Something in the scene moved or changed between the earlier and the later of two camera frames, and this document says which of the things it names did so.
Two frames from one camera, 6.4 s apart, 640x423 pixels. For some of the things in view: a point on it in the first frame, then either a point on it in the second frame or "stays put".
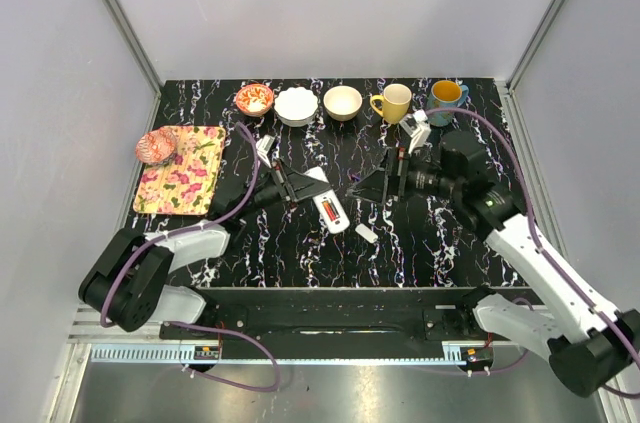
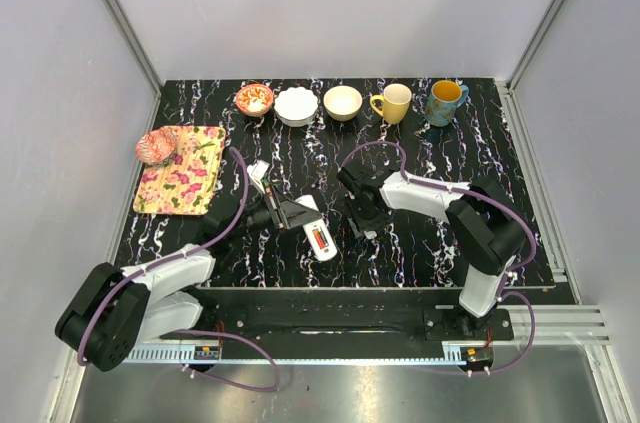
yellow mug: [393, 104] stays put
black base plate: [333, 315] stays put
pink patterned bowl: [155, 147] stays put
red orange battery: [329, 210] to [318, 236]
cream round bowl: [342, 102] stays put
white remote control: [330, 204] to [319, 234]
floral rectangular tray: [183, 185] stays put
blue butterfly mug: [445, 94] stays put
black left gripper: [297, 185] to [289, 214]
